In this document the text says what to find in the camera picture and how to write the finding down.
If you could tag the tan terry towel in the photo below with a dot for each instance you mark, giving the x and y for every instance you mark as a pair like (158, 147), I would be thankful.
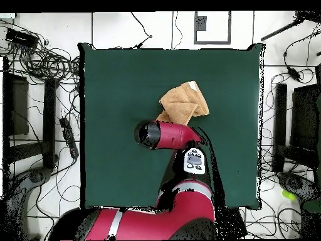
(183, 103)

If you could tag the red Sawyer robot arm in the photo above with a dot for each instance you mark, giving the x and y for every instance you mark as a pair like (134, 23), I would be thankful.
(170, 135)

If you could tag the dark green table cloth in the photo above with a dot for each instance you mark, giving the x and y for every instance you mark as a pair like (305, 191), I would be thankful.
(120, 87)

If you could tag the long black power strip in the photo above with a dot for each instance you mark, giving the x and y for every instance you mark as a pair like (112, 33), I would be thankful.
(69, 138)

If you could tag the grey stand base with wheel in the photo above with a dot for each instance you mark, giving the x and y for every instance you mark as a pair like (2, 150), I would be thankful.
(296, 183)
(36, 177)

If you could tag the yellow-green small object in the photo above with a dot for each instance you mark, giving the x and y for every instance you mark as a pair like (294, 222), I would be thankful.
(288, 195)

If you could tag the black tripod rod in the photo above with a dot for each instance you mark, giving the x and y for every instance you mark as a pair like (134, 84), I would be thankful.
(281, 31)

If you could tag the black metal frame with panel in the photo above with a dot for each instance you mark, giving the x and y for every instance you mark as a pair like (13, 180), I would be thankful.
(49, 120)

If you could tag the black metal frame with seat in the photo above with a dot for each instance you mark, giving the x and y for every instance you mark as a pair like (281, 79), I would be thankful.
(281, 125)

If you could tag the grey square floor frame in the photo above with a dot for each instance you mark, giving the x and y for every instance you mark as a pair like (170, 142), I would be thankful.
(229, 27)

